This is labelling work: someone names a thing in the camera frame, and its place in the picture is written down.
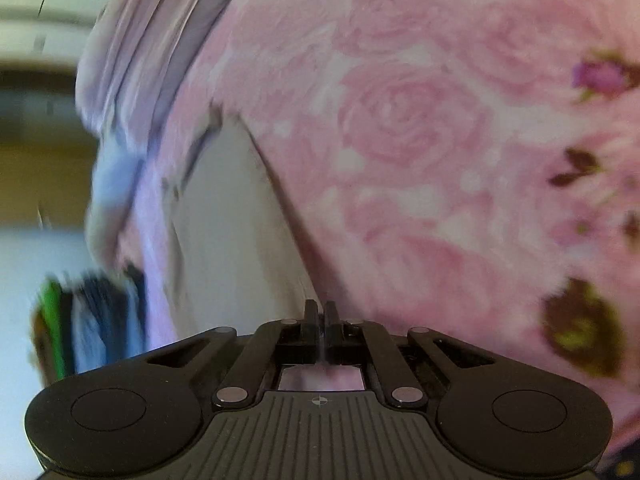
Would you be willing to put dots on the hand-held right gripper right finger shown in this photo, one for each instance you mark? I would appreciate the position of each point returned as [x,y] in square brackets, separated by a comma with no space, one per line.
[331,327]

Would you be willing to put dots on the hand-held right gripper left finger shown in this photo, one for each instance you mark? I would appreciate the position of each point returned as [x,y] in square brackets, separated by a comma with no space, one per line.
[311,327]

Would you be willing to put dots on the white garment with dark trim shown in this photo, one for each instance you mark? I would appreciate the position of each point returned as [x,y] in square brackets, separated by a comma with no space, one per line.
[235,240]

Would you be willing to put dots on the stack of folded clothes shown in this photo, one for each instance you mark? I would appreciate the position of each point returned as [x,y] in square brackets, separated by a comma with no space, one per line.
[105,320]

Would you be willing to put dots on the pink floral blanket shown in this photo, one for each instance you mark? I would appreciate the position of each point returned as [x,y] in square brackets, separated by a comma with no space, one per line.
[425,160]

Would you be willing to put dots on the grey knitted cloth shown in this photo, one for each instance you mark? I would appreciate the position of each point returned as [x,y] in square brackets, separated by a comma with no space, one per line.
[112,195]

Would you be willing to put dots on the green folded cloth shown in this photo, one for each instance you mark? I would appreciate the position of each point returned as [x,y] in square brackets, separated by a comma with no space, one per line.
[52,325]

